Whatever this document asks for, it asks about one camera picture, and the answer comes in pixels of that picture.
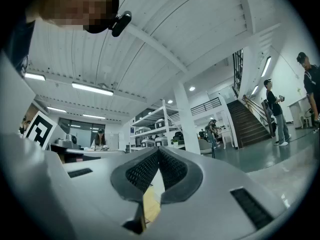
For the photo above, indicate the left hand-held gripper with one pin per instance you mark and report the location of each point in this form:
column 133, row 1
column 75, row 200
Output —
column 40, row 131

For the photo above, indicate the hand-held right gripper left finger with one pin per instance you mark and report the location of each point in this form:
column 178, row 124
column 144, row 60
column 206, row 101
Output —
column 95, row 196

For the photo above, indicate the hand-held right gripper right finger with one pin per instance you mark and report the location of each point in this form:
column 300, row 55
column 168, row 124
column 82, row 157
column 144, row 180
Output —
column 212, row 196

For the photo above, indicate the long ceiling tube light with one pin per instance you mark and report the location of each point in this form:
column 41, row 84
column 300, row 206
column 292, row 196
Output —
column 254, row 89
column 92, row 88
column 94, row 116
column 35, row 76
column 266, row 66
column 56, row 109

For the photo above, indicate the silver kitchen appliance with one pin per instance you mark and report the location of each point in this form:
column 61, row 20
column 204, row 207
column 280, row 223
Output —
column 72, row 140

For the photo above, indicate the grey chair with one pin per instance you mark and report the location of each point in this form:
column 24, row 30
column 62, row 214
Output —
column 206, row 146

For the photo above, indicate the round wooden table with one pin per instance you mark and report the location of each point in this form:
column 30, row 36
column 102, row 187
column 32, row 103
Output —
column 150, row 205

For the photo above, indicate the small white table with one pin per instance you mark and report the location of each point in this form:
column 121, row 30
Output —
column 228, row 135

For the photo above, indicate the white square pillar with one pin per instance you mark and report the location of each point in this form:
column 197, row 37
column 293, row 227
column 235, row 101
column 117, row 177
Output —
column 186, row 124

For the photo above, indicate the brown staircase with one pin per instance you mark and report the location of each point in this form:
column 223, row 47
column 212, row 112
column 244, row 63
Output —
column 247, row 126

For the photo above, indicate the group of white appliances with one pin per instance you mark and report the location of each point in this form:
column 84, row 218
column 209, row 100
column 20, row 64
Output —
column 160, row 123

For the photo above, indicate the black balcony railing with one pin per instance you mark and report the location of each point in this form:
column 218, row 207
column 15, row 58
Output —
column 206, row 106

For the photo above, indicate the white metal shelf rack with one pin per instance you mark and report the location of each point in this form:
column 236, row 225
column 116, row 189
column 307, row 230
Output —
column 163, row 114

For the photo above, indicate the black window grille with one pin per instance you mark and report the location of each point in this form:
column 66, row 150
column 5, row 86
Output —
column 238, row 69

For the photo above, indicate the person's head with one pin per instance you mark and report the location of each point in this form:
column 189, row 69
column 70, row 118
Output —
column 75, row 4

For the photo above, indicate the black head-mounted camera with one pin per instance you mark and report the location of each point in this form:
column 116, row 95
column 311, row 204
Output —
column 121, row 24

